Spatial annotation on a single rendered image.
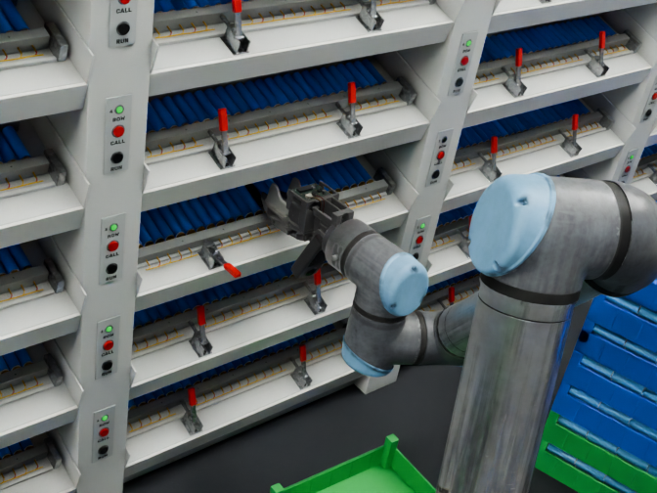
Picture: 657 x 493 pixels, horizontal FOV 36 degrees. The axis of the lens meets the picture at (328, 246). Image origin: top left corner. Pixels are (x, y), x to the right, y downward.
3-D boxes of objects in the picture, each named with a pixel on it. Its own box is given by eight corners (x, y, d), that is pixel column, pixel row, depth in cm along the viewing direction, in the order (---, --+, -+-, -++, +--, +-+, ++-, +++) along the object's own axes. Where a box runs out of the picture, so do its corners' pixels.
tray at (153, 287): (400, 226, 202) (418, 194, 195) (130, 314, 166) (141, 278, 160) (344, 156, 210) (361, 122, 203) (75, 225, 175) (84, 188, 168)
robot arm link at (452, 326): (711, 172, 118) (463, 313, 179) (618, 163, 114) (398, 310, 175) (727, 268, 115) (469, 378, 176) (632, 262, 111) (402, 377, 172)
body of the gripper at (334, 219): (319, 178, 176) (364, 209, 169) (314, 220, 181) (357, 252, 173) (284, 188, 172) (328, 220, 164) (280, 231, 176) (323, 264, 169)
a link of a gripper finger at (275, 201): (265, 169, 180) (299, 192, 175) (262, 199, 183) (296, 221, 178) (251, 174, 178) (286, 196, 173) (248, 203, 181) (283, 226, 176)
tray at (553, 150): (615, 156, 243) (646, 114, 233) (434, 215, 207) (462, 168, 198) (560, 99, 251) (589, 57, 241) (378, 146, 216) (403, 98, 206)
